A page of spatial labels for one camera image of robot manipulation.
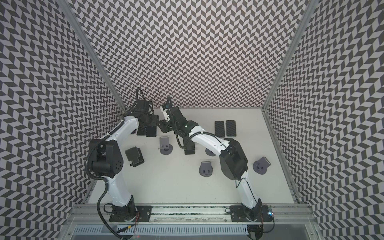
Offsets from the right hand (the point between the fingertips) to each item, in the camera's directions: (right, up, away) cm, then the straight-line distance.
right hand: (160, 126), depth 84 cm
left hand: (-8, +4, +11) cm, 14 cm away
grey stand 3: (+26, -24, -1) cm, 35 cm away
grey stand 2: (+29, -18, +13) cm, 36 cm away
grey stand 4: (+57, -22, -1) cm, 61 cm away
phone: (+45, -2, +21) cm, 50 cm away
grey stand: (+1, -13, +7) cm, 15 cm away
